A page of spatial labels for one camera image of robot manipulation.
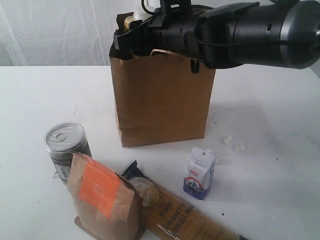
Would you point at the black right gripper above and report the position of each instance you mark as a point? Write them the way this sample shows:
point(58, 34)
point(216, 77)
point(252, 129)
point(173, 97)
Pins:
point(177, 34)

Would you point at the yellow grain bottle white cap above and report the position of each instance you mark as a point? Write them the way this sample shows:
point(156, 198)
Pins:
point(139, 14)

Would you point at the brown paper shopping bag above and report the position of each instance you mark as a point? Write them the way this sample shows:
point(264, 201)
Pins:
point(158, 99)

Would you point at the brown pouch with orange label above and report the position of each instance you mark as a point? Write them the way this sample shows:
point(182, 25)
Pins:
point(108, 206)

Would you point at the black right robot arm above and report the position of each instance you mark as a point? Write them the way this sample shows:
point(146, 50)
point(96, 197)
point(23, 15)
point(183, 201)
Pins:
point(285, 33)

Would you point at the white curtain backdrop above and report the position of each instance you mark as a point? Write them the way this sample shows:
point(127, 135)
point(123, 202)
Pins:
point(58, 32)

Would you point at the dark can with pull-tab lid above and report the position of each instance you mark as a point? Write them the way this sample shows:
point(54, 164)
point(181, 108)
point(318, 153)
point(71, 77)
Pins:
point(61, 141)

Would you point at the white paper scrap left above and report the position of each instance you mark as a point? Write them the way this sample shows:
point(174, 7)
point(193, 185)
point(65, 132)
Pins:
point(228, 140)

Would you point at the white paper scrap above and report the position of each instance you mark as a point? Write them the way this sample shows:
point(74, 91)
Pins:
point(228, 140)
point(240, 148)

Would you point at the small white blue salt pack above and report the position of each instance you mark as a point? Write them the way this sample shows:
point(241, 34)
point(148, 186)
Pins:
point(198, 173)

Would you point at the white paper scrap right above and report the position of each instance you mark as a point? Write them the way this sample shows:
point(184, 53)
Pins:
point(240, 148)

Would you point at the spaghetti packet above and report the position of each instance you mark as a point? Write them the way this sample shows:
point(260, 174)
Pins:
point(170, 217)

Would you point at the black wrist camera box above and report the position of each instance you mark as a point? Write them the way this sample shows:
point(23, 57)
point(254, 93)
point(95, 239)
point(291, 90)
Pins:
point(168, 7)

